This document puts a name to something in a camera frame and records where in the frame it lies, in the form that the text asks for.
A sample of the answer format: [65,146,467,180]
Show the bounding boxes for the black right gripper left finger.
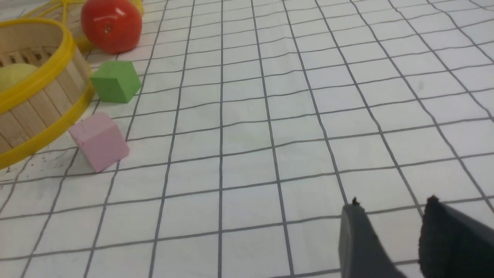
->
[338,197,405,278]

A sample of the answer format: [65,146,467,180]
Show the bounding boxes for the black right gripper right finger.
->
[418,196,494,278]

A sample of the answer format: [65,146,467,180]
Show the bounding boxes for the yellow bun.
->
[0,63,38,92]

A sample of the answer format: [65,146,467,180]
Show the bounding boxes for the bamboo steamer tray yellow rim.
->
[0,18,95,168]

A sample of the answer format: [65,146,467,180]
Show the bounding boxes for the woven bamboo steamer lid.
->
[24,0,144,53]

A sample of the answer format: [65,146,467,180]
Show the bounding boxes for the white grid tablecloth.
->
[1,0,494,278]

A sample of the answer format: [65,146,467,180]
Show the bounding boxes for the pink foam cube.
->
[68,112,130,173]

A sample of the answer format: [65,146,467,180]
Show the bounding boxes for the green foam cube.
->
[90,61,142,103]

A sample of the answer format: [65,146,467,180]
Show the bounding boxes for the red tomato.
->
[80,0,143,54]

